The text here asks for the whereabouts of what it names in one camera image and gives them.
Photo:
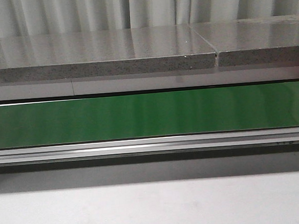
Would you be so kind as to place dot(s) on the grey stone counter slab left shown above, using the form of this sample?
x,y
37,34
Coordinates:
x,y
103,53

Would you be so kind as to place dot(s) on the white cabinet panel under counter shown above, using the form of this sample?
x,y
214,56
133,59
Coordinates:
x,y
142,82

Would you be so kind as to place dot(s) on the green conveyor belt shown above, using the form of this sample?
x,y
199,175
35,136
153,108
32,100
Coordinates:
x,y
231,108

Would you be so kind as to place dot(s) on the white pleated curtain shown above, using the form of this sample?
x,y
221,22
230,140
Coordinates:
x,y
34,17

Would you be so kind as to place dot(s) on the aluminium conveyor side rail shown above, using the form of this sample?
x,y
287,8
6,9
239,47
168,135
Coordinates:
x,y
149,146

